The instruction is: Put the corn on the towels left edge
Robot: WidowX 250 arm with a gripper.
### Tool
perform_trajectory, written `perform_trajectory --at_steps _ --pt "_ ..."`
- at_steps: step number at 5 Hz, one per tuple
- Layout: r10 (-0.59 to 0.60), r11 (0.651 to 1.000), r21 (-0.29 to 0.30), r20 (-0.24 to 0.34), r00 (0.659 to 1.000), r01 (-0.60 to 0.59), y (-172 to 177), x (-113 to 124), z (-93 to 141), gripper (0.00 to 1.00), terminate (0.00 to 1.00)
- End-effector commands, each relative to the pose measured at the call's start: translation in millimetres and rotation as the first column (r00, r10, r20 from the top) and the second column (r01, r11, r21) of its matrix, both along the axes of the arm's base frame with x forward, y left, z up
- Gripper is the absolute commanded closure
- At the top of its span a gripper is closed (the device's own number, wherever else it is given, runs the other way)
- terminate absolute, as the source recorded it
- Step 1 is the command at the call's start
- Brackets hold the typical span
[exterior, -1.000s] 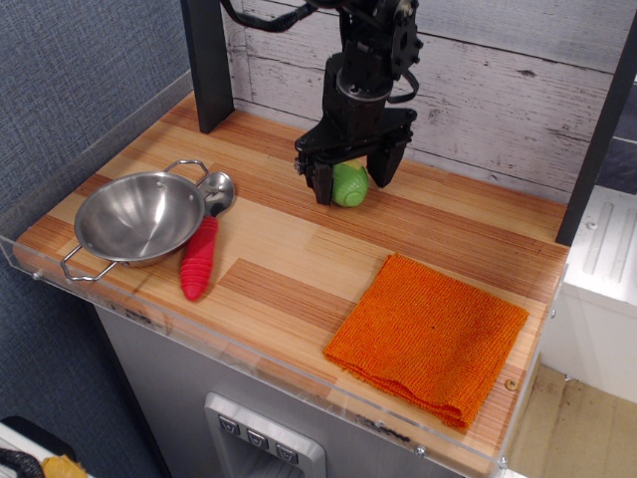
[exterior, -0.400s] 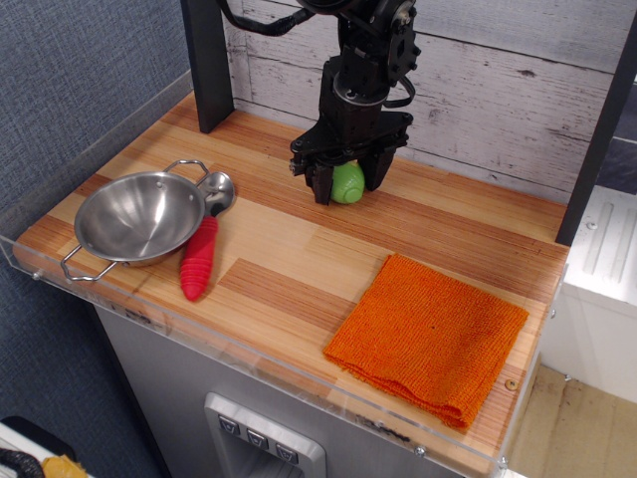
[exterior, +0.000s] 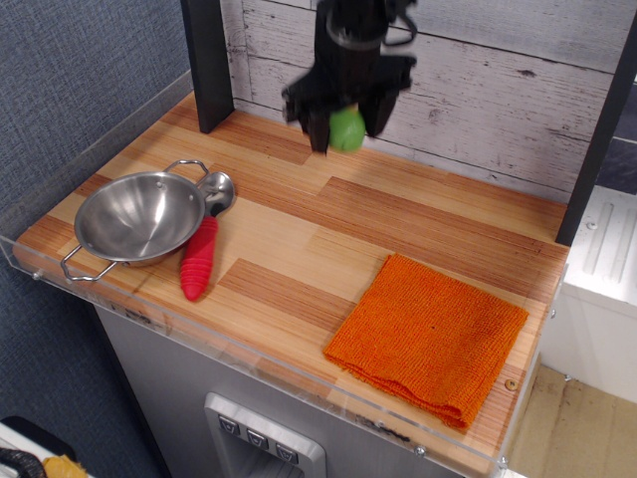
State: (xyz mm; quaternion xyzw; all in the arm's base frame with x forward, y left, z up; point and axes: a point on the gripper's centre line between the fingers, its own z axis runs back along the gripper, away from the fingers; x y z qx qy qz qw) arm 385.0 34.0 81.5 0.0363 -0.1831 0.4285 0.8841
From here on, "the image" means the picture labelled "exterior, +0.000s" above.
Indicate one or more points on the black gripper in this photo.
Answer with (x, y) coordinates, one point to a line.
(349, 67)

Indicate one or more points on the orange folded towel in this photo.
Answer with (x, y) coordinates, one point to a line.
(429, 339)

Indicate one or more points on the red handled metal spoon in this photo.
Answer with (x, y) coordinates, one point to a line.
(198, 259)

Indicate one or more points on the white ridged appliance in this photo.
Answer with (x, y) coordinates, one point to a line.
(590, 333)

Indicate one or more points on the green yellow toy corn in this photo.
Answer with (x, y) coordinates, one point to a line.
(346, 129)

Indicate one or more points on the silver dispenser panel with buttons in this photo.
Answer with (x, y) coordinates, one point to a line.
(250, 444)

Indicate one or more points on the dark right vertical post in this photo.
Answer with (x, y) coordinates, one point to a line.
(613, 106)

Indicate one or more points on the black yellow object at corner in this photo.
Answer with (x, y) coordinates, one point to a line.
(28, 450)

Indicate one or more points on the stainless steel bowl with handles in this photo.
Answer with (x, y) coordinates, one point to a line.
(138, 218)

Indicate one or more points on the dark left vertical post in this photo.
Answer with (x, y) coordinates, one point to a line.
(208, 58)

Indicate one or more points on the dark vertical post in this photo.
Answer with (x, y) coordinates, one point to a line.
(208, 58)
(613, 106)

